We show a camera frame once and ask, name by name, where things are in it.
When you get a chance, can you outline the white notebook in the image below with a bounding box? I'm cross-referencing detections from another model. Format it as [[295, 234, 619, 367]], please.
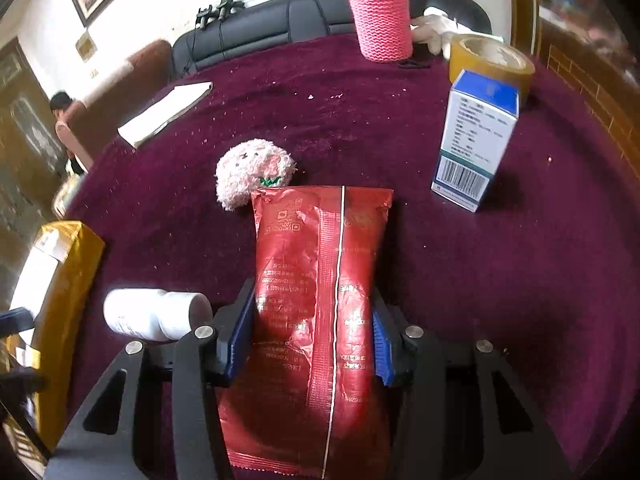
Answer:
[[117, 81, 213, 150]]

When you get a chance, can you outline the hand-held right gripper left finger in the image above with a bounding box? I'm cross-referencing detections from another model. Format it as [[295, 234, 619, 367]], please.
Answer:
[[42, 277, 257, 480]]

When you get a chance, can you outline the pink plush ball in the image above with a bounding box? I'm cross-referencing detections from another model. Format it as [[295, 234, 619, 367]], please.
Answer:
[[215, 138, 297, 211]]

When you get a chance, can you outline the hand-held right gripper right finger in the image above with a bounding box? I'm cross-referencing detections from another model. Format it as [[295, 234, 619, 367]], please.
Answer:
[[370, 290, 571, 480]]

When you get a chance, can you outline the pink knitted sleeve bottle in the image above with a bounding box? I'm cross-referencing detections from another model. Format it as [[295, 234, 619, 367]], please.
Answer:
[[342, 0, 416, 63]]

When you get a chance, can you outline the black leather sofa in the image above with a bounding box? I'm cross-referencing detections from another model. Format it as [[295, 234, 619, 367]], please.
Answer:
[[171, 0, 493, 81]]

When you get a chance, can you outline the brown packing tape roll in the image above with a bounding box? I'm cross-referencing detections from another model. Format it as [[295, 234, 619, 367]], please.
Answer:
[[448, 34, 536, 98]]

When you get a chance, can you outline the blue and white medicine box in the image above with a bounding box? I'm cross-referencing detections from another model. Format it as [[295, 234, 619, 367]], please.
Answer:
[[431, 70, 522, 212]]

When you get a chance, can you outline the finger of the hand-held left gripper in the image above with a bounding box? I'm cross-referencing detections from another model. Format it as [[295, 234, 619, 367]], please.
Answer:
[[0, 309, 35, 341], [0, 367, 51, 461]]

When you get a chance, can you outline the red foil packet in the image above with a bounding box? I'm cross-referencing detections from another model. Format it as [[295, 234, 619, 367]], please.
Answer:
[[217, 185, 396, 480]]

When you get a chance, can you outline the black device on sofa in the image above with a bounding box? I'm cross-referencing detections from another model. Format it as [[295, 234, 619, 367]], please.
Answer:
[[195, 0, 246, 31]]

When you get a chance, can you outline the large white plastic bottle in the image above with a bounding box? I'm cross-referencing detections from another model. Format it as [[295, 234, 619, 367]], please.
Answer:
[[103, 287, 213, 343]]

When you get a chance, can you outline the brown upholstered chair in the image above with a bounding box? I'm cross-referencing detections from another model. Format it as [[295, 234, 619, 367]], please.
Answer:
[[65, 40, 173, 171]]

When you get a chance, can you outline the large yellow package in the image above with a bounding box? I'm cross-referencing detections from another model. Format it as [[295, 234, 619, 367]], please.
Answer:
[[10, 220, 106, 461]]

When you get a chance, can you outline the wooden cabinet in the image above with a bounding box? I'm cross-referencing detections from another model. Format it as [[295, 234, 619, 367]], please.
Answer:
[[510, 0, 640, 181]]

